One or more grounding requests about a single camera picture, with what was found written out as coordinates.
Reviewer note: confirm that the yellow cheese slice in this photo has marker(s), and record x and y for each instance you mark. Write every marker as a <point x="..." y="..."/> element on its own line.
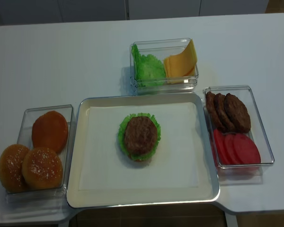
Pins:
<point x="188" y="53"/>

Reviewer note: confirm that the green lettuce on burger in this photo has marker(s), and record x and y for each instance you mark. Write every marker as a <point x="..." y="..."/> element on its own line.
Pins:
<point x="122" y="130"/>

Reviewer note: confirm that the green lettuce in container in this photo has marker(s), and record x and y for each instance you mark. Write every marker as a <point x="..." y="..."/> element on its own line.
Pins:
<point x="149" y="70"/>

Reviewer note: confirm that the clear lettuce cheese container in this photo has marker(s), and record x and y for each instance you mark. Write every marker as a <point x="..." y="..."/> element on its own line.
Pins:
<point x="162" y="49"/>

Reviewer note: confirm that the yellow cheese stack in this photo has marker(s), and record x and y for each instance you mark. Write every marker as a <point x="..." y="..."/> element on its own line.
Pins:
<point x="177" y="67"/>

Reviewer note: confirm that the brown patty on burger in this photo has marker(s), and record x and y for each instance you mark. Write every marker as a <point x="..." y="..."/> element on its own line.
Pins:
<point x="140" y="136"/>

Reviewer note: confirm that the bottom bun on tray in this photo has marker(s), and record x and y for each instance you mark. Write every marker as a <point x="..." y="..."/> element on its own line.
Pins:
<point x="139" y="159"/>

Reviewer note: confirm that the silver metal tray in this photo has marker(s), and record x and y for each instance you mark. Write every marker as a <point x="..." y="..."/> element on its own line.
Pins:
<point x="208" y="189"/>

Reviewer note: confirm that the white paper liner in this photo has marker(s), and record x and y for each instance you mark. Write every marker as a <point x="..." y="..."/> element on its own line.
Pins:
<point x="173" y="165"/>

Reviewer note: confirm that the left brown patty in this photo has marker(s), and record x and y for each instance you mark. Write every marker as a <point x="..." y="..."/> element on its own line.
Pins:
<point x="212" y="111"/>

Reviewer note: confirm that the left red tomato slice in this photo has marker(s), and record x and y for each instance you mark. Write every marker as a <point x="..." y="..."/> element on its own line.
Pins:
<point x="221" y="150"/>

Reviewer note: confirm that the red tomato slice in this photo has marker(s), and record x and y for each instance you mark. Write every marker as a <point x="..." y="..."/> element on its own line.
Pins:
<point x="229" y="145"/>
<point x="246" y="150"/>
<point x="221" y="150"/>

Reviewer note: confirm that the middle brown patty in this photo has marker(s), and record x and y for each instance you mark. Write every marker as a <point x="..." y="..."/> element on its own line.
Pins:
<point x="219" y="106"/>

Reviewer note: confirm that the plain orange bun half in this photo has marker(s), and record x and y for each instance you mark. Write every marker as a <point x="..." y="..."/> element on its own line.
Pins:
<point x="50" y="130"/>

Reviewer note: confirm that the middle red tomato slice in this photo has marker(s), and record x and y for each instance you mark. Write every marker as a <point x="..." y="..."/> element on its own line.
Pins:
<point x="229" y="145"/>

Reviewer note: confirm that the right brown patty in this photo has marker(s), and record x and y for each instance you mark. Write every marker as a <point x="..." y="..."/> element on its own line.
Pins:
<point x="237" y="113"/>

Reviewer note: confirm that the right red tomato slice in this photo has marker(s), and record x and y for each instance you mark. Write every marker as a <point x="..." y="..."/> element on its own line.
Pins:
<point x="246" y="150"/>

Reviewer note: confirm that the right sesame bun top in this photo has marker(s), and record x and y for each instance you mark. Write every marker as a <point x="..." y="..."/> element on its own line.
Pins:
<point x="42" y="169"/>

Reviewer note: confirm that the sesame bun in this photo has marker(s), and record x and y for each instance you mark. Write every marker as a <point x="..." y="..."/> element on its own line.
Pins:
<point x="42" y="169"/>
<point x="11" y="161"/>

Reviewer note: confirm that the clear bun container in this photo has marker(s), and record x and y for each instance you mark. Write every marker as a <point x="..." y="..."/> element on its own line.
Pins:
<point x="25" y="134"/>

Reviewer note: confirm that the left sesame bun top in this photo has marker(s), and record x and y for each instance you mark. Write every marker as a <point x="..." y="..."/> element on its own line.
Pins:
<point x="11" y="161"/>

